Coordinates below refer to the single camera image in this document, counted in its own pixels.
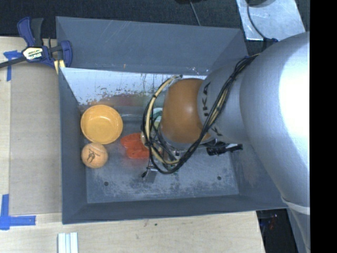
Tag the grey metal bin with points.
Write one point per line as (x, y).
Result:
(126, 186)

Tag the orange ball with black print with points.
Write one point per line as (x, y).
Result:
(94, 155)

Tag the red plastic toy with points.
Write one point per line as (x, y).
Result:
(134, 146)

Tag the pale wood board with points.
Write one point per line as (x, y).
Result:
(34, 141)

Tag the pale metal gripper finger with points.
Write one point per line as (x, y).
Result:
(152, 176)

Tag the orange bowl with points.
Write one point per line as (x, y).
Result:
(101, 124)

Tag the black cylinder on white bracket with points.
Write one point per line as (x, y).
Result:
(218, 150)

